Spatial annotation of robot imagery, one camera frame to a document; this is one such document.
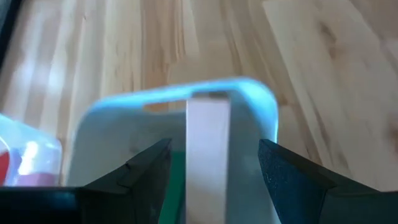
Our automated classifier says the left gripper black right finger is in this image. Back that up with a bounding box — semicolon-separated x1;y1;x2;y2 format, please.
257;138;384;224

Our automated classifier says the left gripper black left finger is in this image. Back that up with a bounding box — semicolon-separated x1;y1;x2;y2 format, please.
77;138;172;224

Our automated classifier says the long natural block with print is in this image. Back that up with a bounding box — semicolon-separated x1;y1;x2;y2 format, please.
185;93;231;224

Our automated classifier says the red wooden rectangular block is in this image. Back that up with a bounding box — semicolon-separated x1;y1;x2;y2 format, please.
0;138;11;186

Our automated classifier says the small off-white plastic bin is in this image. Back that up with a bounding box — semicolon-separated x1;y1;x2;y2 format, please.
67;77;280;224

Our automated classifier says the clear plastic bin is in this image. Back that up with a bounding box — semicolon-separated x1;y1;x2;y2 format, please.
0;113;63;187

